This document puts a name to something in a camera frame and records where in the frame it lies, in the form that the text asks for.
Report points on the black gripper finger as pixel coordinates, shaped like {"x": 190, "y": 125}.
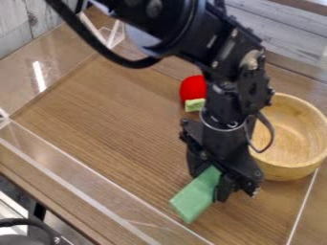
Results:
{"x": 197, "y": 162}
{"x": 224, "y": 188}

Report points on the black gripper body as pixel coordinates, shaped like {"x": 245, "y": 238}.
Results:
{"x": 227, "y": 147}

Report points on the green rectangular block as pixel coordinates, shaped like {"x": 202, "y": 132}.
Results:
{"x": 194, "y": 197}

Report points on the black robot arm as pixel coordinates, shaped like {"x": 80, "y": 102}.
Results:
{"x": 193, "y": 30}

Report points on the light wooden bowl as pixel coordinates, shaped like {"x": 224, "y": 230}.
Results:
{"x": 299, "y": 149}

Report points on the red plush strawberry toy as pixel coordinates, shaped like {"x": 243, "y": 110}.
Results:
{"x": 192, "y": 93}

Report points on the black table leg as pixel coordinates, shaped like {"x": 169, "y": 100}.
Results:
{"x": 38, "y": 211}

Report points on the clear acrylic tray wall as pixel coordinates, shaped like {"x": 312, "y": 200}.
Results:
{"x": 100, "y": 209}

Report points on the clear acrylic corner bracket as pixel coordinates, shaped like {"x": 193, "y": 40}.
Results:
{"x": 108, "y": 30}

